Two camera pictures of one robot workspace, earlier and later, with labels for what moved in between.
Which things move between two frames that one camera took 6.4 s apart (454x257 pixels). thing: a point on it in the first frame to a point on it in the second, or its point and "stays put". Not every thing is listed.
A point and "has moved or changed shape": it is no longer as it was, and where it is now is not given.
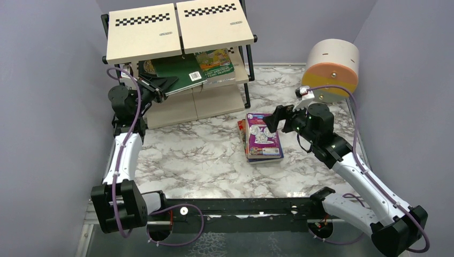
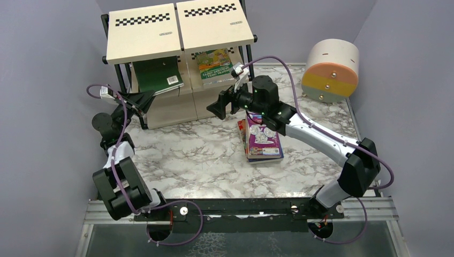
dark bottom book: x=255 y=161 stays put
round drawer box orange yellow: x=332 y=69 stays put
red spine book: x=242 y=127 stays put
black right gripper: x=286 y=118 to x=231 y=102
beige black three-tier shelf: x=197 y=54 stays put
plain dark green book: x=188 y=70 has moved or changed shape
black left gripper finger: x=161 y=83 to x=141 y=99
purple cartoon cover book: x=260 y=142 stays put
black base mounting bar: x=239 y=216 stays put
